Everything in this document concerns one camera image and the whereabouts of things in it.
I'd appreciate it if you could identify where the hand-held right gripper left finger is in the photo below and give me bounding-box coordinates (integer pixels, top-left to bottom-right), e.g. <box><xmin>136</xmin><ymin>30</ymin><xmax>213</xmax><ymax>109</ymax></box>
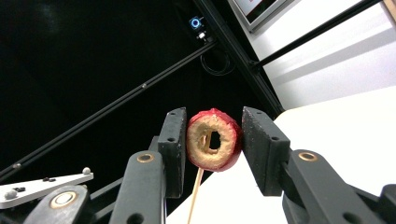
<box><xmin>157</xmin><ymin>106</ymin><xmax>188</xmax><ymax>199</ymax></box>

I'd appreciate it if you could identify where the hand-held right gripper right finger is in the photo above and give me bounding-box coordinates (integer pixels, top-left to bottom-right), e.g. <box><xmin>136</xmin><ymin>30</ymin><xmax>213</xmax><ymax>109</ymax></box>
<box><xmin>241</xmin><ymin>105</ymin><xmax>291</xmax><ymax>197</ymax></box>

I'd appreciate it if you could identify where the red cored hawthorn fruit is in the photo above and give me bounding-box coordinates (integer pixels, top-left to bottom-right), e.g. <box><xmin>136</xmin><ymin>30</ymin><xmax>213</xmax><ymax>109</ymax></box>
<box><xmin>185</xmin><ymin>107</ymin><xmax>243</xmax><ymax>173</ymax></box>

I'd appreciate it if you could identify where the thin wooden skewer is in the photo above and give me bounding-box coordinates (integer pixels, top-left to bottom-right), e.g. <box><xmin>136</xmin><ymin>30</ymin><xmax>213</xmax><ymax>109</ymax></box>
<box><xmin>186</xmin><ymin>132</ymin><xmax>213</xmax><ymax>224</ymax></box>

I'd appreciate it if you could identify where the grey framed monitor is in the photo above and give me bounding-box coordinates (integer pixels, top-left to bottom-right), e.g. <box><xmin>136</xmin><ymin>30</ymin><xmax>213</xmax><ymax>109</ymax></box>
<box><xmin>228</xmin><ymin>0</ymin><xmax>303</xmax><ymax>33</ymax></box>

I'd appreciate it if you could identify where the light wooden board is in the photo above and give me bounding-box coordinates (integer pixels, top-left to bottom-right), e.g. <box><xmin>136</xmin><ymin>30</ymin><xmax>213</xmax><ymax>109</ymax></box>
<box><xmin>382</xmin><ymin>0</ymin><xmax>396</xmax><ymax>21</ymax></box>

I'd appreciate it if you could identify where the thick black metal frame bar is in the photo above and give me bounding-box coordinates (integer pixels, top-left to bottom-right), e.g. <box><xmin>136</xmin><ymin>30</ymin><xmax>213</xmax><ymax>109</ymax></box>
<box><xmin>191</xmin><ymin>0</ymin><xmax>285</xmax><ymax>118</ymax></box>

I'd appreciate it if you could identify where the coiled black cable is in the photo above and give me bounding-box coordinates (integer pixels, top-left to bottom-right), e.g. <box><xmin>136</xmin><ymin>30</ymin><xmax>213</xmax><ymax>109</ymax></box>
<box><xmin>200</xmin><ymin>49</ymin><xmax>236</xmax><ymax>77</ymax></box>

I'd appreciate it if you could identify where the thin black metal frame bar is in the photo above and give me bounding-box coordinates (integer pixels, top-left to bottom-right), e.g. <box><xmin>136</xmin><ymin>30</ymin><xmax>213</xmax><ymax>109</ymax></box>
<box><xmin>252</xmin><ymin>0</ymin><xmax>383</xmax><ymax>70</ymax></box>

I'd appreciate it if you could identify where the small camera with blue ring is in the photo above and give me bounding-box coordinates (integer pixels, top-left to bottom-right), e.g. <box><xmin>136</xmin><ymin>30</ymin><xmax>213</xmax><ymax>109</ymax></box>
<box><xmin>188</xmin><ymin>16</ymin><xmax>215</xmax><ymax>43</ymax></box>

